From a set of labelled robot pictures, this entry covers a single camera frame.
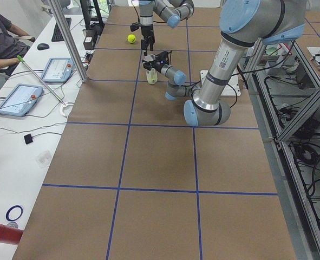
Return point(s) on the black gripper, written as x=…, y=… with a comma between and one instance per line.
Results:
x=146, y=30
x=153, y=65

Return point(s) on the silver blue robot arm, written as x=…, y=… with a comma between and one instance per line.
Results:
x=241, y=24
x=170, y=15

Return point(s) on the small electronics board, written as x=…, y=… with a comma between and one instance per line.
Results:
x=88, y=57

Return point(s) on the black box with label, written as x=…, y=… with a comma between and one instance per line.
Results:
x=90, y=39

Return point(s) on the black monitor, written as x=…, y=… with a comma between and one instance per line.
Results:
x=92, y=15

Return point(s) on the upper teach pendant tablet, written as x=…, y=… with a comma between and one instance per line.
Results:
x=58, y=70

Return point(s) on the teach pendant tablet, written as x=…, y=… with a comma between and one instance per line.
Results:
x=21, y=100
x=58, y=70

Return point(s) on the black computer mouse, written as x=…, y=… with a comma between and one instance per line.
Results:
x=43, y=46

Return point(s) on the metal rod green tip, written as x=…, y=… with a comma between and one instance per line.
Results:
x=39, y=78

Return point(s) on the lower teach pendant tablet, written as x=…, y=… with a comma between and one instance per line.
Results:
x=21, y=100

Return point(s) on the seated person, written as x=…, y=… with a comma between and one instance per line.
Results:
x=10, y=48

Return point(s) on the small black square pad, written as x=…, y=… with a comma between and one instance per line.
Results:
x=28, y=138

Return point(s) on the red cylinder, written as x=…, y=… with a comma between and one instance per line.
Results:
x=10, y=235

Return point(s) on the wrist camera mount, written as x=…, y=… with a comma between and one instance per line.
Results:
x=135, y=26

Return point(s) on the aluminium frame post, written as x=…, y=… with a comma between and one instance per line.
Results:
x=68, y=38

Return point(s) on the aluminium frame rack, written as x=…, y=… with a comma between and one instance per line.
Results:
x=284, y=86

